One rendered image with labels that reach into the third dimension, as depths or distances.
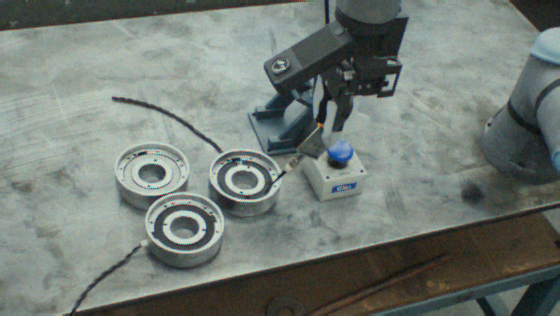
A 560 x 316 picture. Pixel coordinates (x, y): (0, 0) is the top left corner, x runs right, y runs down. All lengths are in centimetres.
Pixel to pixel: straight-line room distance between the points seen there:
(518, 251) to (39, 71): 94
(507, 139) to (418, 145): 14
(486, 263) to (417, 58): 41
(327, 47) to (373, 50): 6
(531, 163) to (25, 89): 82
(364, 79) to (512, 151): 37
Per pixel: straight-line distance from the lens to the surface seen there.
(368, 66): 90
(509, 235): 151
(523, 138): 121
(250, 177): 108
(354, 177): 107
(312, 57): 88
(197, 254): 96
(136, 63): 129
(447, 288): 137
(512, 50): 153
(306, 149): 99
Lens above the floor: 160
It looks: 44 degrees down
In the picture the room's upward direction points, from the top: 11 degrees clockwise
